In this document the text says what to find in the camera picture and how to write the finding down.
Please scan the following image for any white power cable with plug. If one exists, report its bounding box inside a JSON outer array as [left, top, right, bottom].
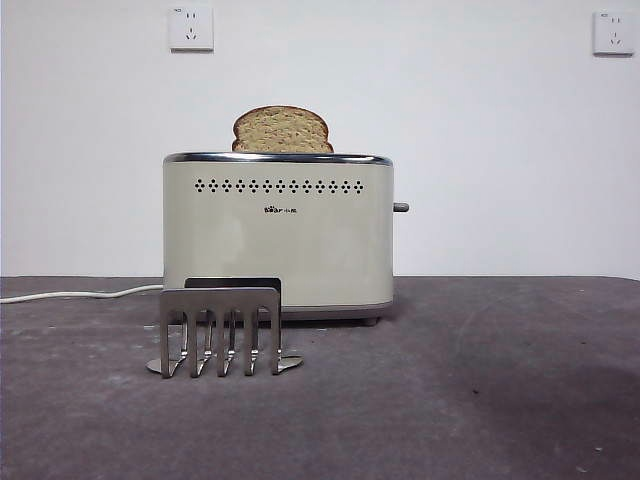
[[0, 283, 165, 305]]

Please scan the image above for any brown bread slice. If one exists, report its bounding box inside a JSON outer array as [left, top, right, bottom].
[[230, 105, 335, 154]]

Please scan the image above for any cream and chrome toaster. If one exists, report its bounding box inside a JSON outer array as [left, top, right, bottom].
[[161, 150, 396, 329]]

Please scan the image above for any white wall socket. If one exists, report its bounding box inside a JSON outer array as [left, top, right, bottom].
[[592, 10, 636, 57], [168, 6, 215, 53]]

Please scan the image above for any silver metal toast rack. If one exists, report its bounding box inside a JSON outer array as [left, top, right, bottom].
[[145, 277, 304, 380]]

